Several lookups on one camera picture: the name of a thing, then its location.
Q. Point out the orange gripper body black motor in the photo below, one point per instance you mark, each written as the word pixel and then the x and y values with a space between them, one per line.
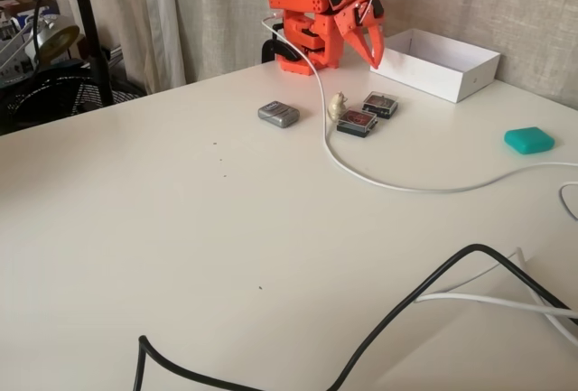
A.
pixel 349 21

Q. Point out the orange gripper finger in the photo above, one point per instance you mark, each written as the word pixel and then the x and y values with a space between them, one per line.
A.
pixel 361 43
pixel 378 43

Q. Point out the teal green rounded cube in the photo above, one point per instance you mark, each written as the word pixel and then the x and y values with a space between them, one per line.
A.
pixel 528 140

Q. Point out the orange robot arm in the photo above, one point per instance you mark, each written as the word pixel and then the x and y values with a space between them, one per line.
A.
pixel 293 2

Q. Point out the white cardboard bin box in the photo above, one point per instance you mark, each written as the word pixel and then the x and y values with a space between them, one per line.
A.
pixel 451 79

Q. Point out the lower black socket module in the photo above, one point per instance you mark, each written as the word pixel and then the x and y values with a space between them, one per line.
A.
pixel 381 103

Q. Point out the black socket module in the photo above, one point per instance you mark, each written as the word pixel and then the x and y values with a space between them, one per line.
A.
pixel 381 103
pixel 357 122

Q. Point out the small beige figurine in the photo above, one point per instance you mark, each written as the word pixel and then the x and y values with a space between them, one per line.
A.
pixel 335 106

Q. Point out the upper black socket module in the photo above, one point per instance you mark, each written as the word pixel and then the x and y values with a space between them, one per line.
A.
pixel 357 122

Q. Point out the black table clamp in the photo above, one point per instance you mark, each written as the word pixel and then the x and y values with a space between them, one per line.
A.
pixel 280 48

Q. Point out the grey metal tin case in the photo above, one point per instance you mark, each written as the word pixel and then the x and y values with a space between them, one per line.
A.
pixel 279 114

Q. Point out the beige woven curtain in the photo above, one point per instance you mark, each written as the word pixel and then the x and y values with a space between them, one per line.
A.
pixel 226 12

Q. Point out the white sheer curtain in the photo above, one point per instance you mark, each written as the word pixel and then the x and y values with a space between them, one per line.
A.
pixel 165 25

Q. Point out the black stand pole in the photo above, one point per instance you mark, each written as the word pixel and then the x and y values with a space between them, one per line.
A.
pixel 92 39

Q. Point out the silver metal desk lamp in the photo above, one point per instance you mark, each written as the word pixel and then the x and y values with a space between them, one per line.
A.
pixel 54 39

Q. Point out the black floor fan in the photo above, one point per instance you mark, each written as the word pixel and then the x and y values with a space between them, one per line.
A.
pixel 45 93

